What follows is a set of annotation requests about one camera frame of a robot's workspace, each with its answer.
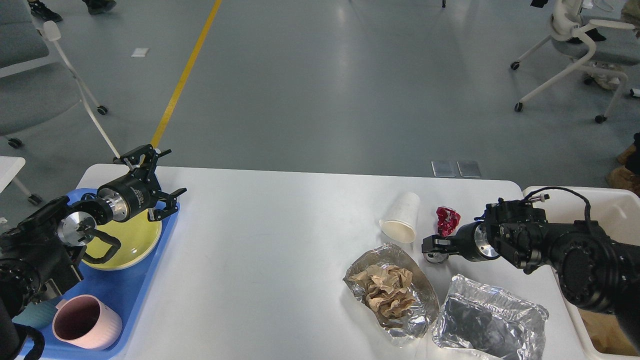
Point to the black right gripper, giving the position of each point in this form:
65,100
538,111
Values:
470,241

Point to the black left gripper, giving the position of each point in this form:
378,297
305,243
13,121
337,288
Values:
129,195

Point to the crushed red soda can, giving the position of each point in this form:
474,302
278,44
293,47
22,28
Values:
448,221

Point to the white paper cup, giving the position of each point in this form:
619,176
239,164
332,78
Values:
401,219

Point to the yellow plastic plate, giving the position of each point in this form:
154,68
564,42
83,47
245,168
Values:
138,238

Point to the pink ribbed mug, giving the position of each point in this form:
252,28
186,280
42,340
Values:
86,322

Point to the brown paper bag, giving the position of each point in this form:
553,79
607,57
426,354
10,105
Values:
603,336

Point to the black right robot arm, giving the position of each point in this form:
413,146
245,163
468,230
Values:
595,272

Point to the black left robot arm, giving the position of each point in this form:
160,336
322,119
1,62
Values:
40,257

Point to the foil tray with paper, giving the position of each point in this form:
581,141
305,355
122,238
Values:
408,328

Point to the crumpled brown paper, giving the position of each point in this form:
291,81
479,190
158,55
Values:
386,290

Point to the crumpled aluminium foil sheet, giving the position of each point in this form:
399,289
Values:
490,319

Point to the blue plastic tray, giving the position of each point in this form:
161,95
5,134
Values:
123,291

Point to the white side table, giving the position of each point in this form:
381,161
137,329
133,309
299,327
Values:
9,169

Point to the grey office chair left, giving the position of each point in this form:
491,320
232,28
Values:
34,96

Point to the teal yellow mug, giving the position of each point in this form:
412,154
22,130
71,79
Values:
38,315

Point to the person in white shirt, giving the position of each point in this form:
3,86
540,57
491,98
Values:
40,10

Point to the beige plastic bin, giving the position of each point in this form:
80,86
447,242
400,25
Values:
617,211

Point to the person in khaki trousers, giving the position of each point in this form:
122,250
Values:
608,82

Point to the white office chair right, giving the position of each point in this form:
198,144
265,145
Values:
585,39

